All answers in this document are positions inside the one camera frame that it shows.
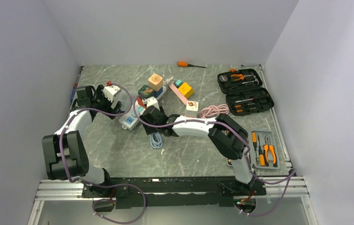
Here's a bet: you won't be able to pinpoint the blue pen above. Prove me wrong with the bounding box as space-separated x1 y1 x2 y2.
70 75 80 103

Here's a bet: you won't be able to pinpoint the beige cube plug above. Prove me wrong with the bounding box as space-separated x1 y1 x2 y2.
148 73 164 91

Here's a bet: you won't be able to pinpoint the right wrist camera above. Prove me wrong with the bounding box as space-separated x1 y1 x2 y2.
144 97 160 110

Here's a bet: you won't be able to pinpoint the grey tool tray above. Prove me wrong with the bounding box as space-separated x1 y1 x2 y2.
247 130 280 170

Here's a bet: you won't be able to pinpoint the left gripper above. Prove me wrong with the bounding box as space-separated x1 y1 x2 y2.
91 85 122 119

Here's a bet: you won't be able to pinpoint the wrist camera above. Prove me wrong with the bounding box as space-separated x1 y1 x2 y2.
102 81 121 102
144 97 160 110

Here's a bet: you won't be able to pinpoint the light blue cable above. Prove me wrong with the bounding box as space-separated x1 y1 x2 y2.
150 132 164 150

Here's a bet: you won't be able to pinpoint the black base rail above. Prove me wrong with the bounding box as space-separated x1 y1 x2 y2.
82 176 266 209

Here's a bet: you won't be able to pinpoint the blue cube plug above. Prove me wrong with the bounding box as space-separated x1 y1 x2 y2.
154 88 163 98

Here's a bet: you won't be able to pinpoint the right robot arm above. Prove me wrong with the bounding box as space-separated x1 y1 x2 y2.
138 106 255 195

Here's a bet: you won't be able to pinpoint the orange screwdriver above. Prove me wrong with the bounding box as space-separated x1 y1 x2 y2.
177 61 207 68

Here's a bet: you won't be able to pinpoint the white cube plug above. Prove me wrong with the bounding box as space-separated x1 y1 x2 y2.
185 100 199 118

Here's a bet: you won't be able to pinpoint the green cube plug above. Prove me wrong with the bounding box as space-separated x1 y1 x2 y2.
138 85 155 98

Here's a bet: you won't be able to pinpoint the orange pliers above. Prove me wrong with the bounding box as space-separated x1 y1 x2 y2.
264 135 278 167

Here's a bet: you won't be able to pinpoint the red cube plug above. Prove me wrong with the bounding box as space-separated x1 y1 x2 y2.
136 97 146 108

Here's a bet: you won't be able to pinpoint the black tool case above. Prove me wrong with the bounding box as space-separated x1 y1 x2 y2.
217 68 275 116

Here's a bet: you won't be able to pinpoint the yellow cube plug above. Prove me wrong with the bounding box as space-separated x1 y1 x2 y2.
178 82 194 99

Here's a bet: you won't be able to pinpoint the pink power strip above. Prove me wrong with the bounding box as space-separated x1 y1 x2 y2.
168 82 188 105

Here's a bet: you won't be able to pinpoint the clear screw box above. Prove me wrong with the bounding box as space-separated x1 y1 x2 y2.
115 90 132 113

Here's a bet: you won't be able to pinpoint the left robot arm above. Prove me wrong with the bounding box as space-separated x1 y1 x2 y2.
42 85 122 197

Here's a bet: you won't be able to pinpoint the teal small plug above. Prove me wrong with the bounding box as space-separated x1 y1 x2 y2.
174 79 183 88

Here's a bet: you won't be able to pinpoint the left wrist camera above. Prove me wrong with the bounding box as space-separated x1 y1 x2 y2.
102 81 121 102

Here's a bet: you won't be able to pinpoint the white power strip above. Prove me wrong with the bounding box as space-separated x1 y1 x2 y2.
119 86 167 130

